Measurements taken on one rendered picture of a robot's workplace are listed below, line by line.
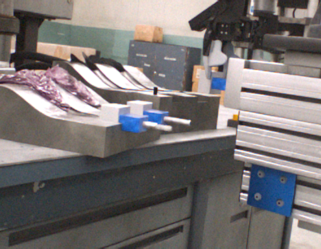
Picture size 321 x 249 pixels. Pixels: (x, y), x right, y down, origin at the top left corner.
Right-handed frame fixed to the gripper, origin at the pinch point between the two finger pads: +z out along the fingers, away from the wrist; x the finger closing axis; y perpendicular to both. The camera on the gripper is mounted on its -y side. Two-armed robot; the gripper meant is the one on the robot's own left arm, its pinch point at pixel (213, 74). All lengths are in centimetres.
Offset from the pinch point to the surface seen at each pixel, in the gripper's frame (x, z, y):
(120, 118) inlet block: -35.2, 9.0, 4.1
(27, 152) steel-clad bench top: -50, 15, -2
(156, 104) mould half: -13.2, 8.0, -5.8
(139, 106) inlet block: -25.6, 7.5, -0.1
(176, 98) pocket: -3.6, 6.9, -7.4
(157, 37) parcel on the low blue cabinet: 568, -28, -491
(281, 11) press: 471, -71, -217
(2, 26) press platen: -5, -6, -78
